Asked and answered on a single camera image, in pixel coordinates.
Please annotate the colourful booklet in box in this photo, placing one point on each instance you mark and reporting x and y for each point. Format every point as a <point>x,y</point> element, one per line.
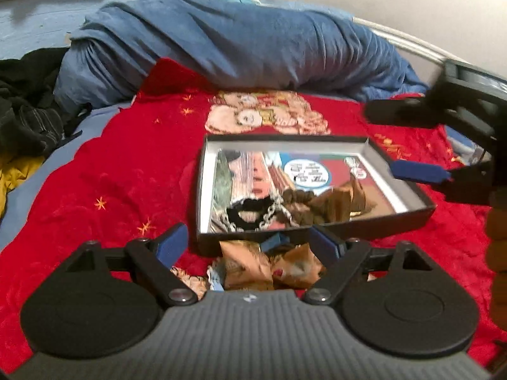
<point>257,174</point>

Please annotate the brown triangular paper packet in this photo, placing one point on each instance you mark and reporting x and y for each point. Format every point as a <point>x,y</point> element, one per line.
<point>246,266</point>

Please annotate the red embroidered blanket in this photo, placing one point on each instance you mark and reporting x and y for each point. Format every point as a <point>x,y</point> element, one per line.
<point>140,177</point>

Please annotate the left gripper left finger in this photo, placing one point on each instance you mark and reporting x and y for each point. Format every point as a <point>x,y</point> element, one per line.
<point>149,262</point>

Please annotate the blue bed sheet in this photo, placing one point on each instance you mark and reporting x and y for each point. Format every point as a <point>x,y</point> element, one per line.
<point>27,25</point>

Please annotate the blue rolled duvet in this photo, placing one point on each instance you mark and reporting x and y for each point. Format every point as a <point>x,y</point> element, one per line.
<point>233,45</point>

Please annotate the brown fabric scrunchie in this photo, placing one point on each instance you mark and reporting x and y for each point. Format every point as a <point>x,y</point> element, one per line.
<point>334,205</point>

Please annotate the black shallow cardboard box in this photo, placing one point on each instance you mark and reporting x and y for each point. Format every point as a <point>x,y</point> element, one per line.
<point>418,206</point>

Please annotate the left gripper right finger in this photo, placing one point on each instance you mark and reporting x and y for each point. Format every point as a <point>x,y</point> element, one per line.
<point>345,261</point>

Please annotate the black clothing pile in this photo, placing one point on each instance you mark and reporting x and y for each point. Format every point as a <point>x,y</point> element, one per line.
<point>32,122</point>

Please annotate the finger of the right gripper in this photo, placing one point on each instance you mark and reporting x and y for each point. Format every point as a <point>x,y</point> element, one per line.
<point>414,112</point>
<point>462,184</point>

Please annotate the black scrunchie with chain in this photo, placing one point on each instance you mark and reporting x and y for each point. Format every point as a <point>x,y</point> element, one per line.
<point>255,214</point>

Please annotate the yellow garment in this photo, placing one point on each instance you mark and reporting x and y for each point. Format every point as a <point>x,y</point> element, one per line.
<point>13,172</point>

